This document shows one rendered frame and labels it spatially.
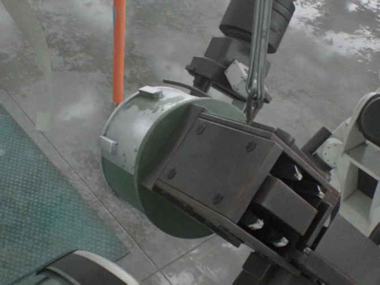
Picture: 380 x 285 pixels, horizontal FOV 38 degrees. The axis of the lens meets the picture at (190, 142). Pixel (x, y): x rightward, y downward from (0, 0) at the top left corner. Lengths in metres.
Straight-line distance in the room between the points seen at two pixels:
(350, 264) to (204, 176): 0.15
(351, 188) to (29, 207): 1.44
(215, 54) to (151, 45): 2.61
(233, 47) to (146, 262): 1.54
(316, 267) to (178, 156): 0.15
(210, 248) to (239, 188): 1.82
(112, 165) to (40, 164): 2.05
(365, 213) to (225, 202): 1.09
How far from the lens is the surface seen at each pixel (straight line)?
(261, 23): 0.42
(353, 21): 3.74
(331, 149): 1.50
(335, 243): 0.47
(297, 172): 0.43
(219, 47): 0.75
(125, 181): 0.56
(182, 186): 0.47
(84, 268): 0.65
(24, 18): 1.03
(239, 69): 0.71
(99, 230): 2.31
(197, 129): 0.50
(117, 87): 0.68
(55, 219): 2.38
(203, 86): 0.74
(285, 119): 2.83
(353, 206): 1.49
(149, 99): 0.59
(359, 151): 1.41
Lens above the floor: 1.78
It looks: 42 degrees down
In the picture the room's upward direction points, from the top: straight up
